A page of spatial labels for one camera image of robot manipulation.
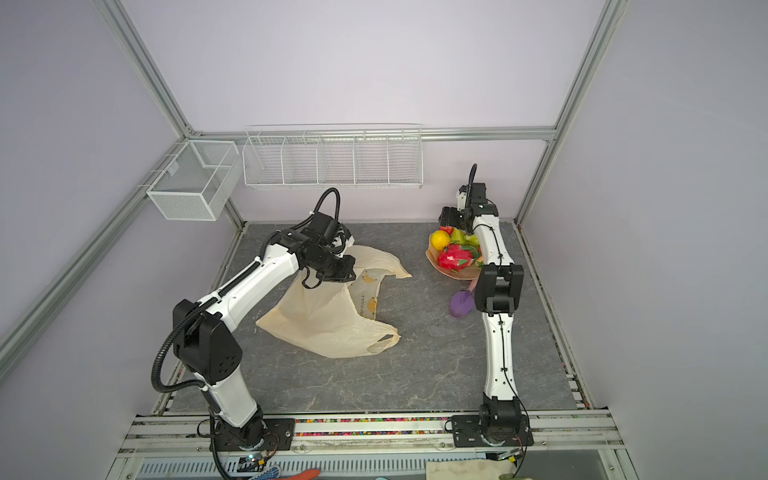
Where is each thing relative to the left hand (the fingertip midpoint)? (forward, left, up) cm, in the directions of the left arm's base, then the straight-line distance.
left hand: (355, 280), depth 82 cm
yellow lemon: (+22, -28, -10) cm, 37 cm away
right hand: (+29, -34, -7) cm, 45 cm away
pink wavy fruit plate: (+11, -37, -16) cm, 42 cm away
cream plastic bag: (-8, +6, -8) cm, 12 cm away
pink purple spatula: (0, -33, -16) cm, 37 cm away
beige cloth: (-44, -26, -16) cm, 53 cm away
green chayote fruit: (+22, -36, -10) cm, 43 cm away
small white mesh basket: (+39, +53, +7) cm, 66 cm away
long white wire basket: (+42, +7, +12) cm, 44 cm away
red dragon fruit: (+13, -32, -9) cm, 36 cm away
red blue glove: (-41, +20, -17) cm, 49 cm away
